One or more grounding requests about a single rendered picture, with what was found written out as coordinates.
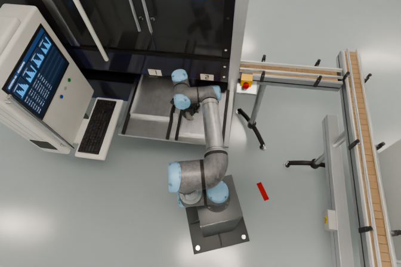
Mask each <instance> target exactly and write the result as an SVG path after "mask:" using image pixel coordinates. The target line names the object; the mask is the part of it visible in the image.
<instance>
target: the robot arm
mask: <svg viewBox="0 0 401 267"><path fill-rule="evenodd" d="M171 77H172V81H173V83H174V97H173V99H172V100H171V101H170V103H171V104H172V105H175V106H176V107H177V108H179V109H181V115H182V116H183V117H184V118H185V119H187V120H194V118H193V116H194V114H195V113H198V108H199V107H200V104H199V103H202V114H203V126H204V133H205V144H206V153H205V154H204V158H205V159H202V160H188V161H181V162H178V161H175V162H171V163H169V164H168V189H169V192H171V193H176V192H177V200H178V204H179V206H180V207H193V206H206V207H207V208H208V209H209V210H210V211H212V212H215V213H218V212H222V211H224V210H226V209H227V207H228V205H229V203H230V196H229V190H228V187H227V185H226V184H225V183H224V182H223V181H222V179H223V178H224V176H225V174H226V171H227V167H228V163H229V158H228V154H227V151H226V150H224V142H223V134H222V130H221V122H220V114H219V109H218V101H220V100H221V89H220V87H219V86H218V85H215V86H212V85H210V86H200V87H192V88H191V87H190V84H189V79H188V75H187V73H186V71H185V70H183V69H178V70H175V71H174V72H173V73H172V75H171Z"/></svg>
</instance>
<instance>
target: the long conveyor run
mask: <svg viewBox="0 0 401 267"><path fill-rule="evenodd" d="M336 63H337V68H338V69H342V71H341V75H342V76H343V79H342V81H343V85H342V87H341V88H340V97H341V107H342V113H343V122H344V132H345V138H346V147H347V157H348V166H349V172H350V182H351V191H352V197H353V207H354V217H355V222H356V232H357V241H358V247H359V257H360V266H361V267H397V263H396V257H395V253H394V246H393V240H392V237H394V236H398V235H401V230H394V231H391V229H390V223H389V219H388V212H387V206H386V202H385V195H384V189H383V182H382V178H381V172H380V165H379V161H378V154H377V150H379V149H380V148H382V147H383V146H384V145H385V142H381V143H379V144H378V145H376V144H375V137H374V131H373V127H372V120H371V114H370V110H369V103H368V97H367V93H366V86H365V83H366V82H367V81H368V79H369V77H371V76H372V74H371V73H369V74H368V75H367V77H364V75H363V69H362V63H361V59H360V52H359V50H358V49H357V50H356V52H351V51H349V49H348V48H347V49H346V51H342V50H341V51H340V53H339V54H338V56H337V57H336Z"/></svg>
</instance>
